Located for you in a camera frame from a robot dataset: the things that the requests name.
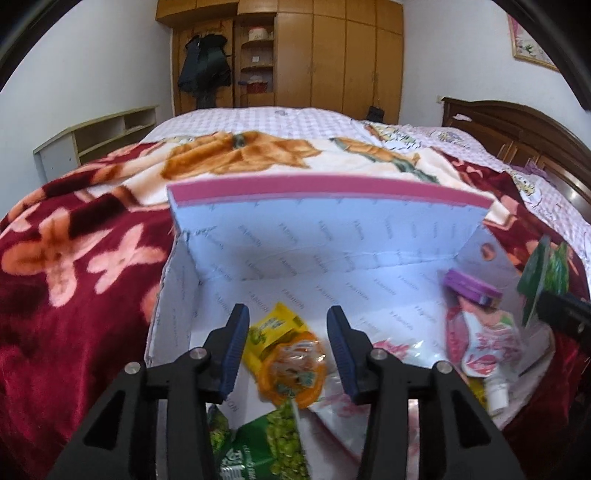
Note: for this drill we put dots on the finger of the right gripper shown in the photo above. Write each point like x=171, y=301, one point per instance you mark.
x=565, y=313

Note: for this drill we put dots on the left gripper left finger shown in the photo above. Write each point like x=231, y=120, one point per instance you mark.
x=117, y=438

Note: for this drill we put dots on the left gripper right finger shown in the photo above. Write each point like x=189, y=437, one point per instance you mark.
x=458, y=439

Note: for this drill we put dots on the small green pea snack packet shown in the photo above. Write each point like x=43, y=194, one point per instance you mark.
x=547, y=269

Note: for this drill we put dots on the pink peach jelly pouch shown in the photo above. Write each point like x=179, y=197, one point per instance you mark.
x=348, y=422

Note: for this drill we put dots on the purple snack tin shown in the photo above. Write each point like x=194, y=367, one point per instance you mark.
x=471, y=288

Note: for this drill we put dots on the large green pea snack bag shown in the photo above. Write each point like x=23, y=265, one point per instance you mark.
x=268, y=447

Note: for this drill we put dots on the orange jelly cup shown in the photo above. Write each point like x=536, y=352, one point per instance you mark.
x=294, y=370

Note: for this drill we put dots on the yellow pastry packet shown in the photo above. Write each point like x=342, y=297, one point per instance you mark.
x=279, y=326

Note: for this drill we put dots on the pink cardboard box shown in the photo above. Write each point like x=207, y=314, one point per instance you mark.
x=379, y=248

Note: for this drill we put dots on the wooden headboard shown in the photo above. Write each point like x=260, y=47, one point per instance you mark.
x=517, y=134

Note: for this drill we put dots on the red floral fleece blanket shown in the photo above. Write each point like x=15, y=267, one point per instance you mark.
x=82, y=256

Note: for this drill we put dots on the framed wedding photo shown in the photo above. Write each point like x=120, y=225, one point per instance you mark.
x=525, y=48

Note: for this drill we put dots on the black bag by wardrobe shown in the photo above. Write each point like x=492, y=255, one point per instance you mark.
x=376, y=115

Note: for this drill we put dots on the white low shelf unit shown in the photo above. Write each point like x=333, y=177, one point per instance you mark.
x=91, y=140

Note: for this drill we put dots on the wooden wardrobe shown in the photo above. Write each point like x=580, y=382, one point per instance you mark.
x=343, y=56

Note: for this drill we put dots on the dark hanging coat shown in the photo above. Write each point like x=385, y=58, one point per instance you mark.
x=205, y=69

